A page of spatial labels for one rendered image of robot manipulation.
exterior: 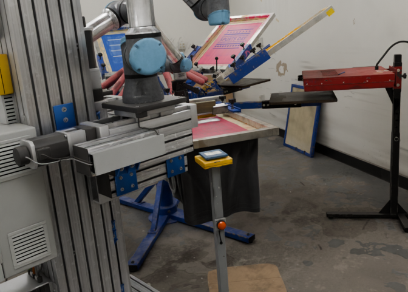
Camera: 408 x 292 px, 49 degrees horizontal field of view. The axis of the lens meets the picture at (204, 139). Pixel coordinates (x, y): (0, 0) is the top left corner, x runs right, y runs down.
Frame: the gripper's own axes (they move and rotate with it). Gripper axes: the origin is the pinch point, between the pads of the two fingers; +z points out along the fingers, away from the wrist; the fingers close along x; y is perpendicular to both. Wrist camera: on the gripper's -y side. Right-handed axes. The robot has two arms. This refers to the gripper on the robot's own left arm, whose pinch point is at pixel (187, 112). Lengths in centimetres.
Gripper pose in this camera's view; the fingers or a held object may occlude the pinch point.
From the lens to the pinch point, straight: 266.6
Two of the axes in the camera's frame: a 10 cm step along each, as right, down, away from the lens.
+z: 0.9, 9.6, 2.6
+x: 3.3, 2.1, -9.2
